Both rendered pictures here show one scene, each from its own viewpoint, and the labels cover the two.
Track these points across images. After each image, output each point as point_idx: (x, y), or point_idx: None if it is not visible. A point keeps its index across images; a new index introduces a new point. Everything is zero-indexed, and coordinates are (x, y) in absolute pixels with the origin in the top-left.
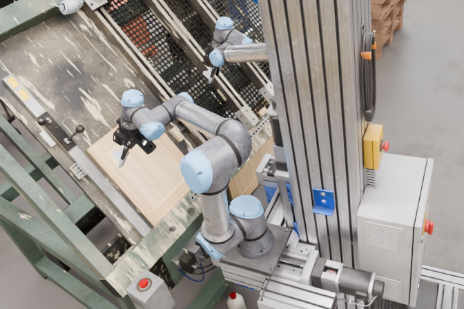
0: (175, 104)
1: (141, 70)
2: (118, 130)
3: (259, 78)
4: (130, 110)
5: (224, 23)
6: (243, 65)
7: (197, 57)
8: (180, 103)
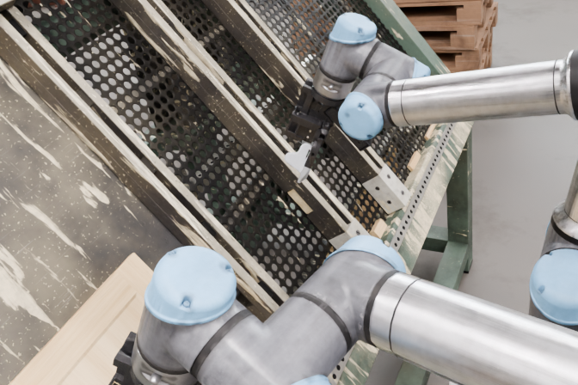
0: (362, 291)
1: (126, 160)
2: (76, 328)
3: (366, 159)
4: (190, 335)
5: (360, 28)
6: (330, 135)
7: (244, 122)
8: (388, 286)
